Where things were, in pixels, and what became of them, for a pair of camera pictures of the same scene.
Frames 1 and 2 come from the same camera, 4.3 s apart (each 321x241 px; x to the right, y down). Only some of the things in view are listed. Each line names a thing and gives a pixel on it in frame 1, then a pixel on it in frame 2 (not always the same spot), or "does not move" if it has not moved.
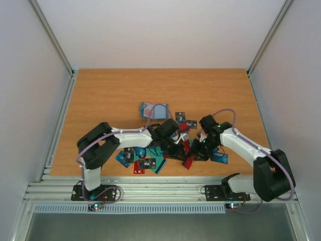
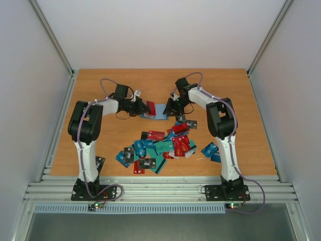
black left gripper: [175, 155] → [139, 110]
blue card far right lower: [220, 157] does not move
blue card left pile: [140, 150] does not move
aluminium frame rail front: [138, 190] does not move
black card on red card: [147, 163] does not move
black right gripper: [198, 151] → [173, 107]
